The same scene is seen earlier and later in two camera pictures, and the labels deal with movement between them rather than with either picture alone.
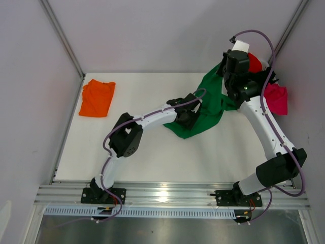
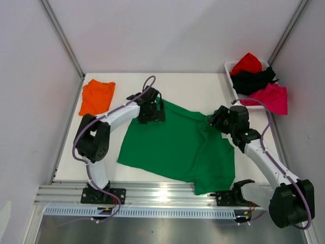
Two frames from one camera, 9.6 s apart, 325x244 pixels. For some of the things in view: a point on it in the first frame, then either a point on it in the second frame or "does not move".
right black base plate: [229, 198] does not move
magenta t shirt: [277, 97] does not move
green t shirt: [214, 104] -> [186, 147]
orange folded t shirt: [97, 98] does not move
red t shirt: [255, 65] does not move
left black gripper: [194, 116] -> [158, 115]
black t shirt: [260, 77] does not move
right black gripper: [227, 83] -> [217, 117]
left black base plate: [89, 196] does not move
